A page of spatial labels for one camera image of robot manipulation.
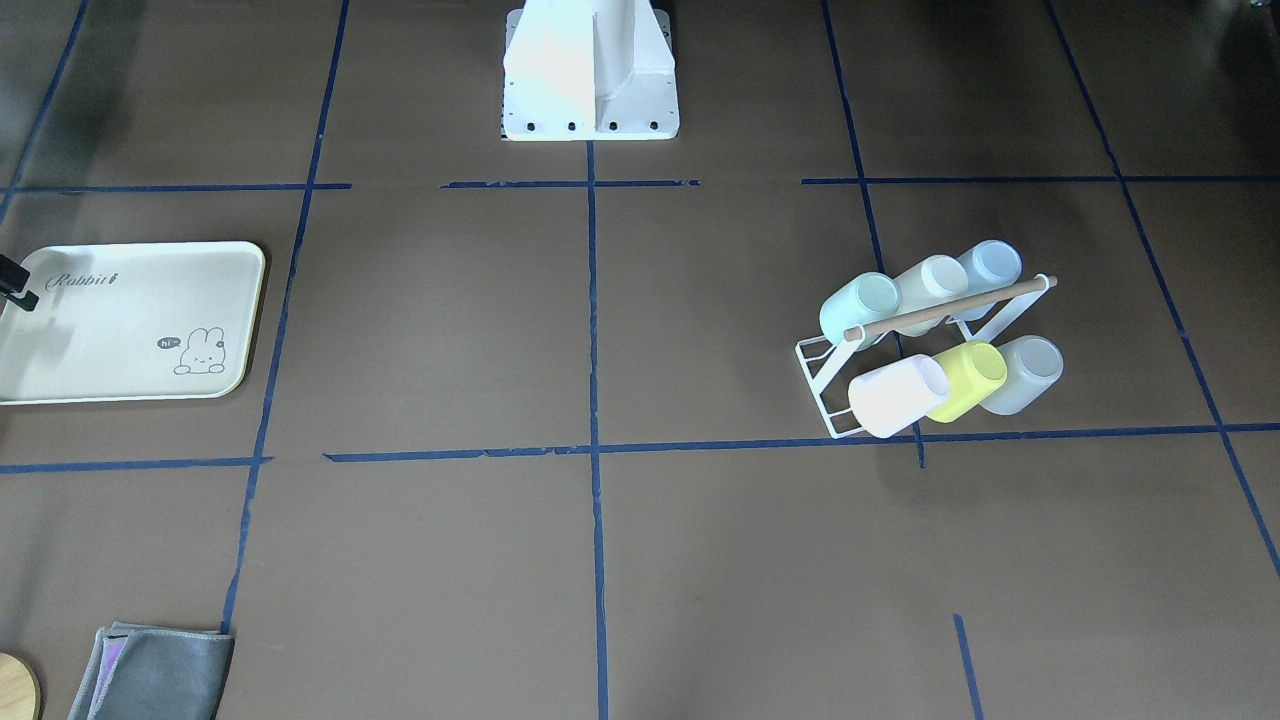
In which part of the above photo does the white wire cup rack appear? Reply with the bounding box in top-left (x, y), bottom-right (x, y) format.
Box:
top-left (795, 274), bottom-right (1059, 441)

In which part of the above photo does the beige rabbit serving tray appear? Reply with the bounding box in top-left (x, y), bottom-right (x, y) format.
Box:
top-left (1, 241), bottom-right (268, 406)

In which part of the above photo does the blue cup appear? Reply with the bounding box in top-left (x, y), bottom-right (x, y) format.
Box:
top-left (957, 238), bottom-right (1023, 299)

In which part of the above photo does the mint green cup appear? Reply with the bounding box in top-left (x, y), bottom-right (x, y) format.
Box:
top-left (819, 272), bottom-right (901, 345)

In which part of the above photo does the grey cup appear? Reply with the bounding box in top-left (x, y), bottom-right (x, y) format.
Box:
top-left (979, 334), bottom-right (1065, 416)

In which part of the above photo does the wooden mug tree stand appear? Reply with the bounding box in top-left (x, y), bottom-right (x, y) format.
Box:
top-left (1, 652), bottom-right (42, 720)

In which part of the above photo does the yellow cup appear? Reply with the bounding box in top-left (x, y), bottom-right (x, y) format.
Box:
top-left (925, 340), bottom-right (1009, 423)

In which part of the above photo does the pink cup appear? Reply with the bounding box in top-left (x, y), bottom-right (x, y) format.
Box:
top-left (847, 354), bottom-right (951, 438)

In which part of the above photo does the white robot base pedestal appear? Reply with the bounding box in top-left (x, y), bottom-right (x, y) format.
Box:
top-left (500, 1), bottom-right (681, 142)

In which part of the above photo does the beige cup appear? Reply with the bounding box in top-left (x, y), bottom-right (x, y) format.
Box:
top-left (893, 254), bottom-right (970, 315)

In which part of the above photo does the grey folded cloth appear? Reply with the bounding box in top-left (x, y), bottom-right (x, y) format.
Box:
top-left (68, 621), bottom-right (236, 719)

